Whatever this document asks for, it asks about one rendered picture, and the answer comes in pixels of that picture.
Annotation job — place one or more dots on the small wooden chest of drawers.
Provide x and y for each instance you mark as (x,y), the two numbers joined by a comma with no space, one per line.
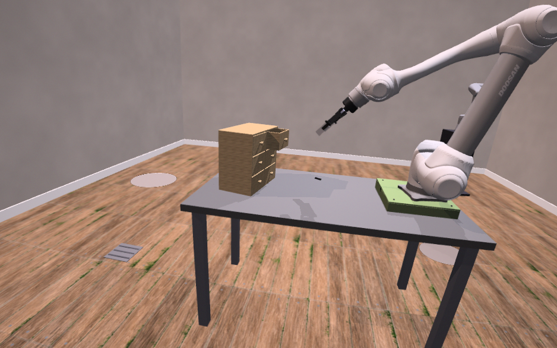
(235,157)

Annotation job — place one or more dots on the brown wooden drawer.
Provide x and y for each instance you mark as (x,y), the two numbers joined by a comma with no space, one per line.
(258,162)
(259,142)
(257,181)
(270,157)
(277,139)
(269,172)

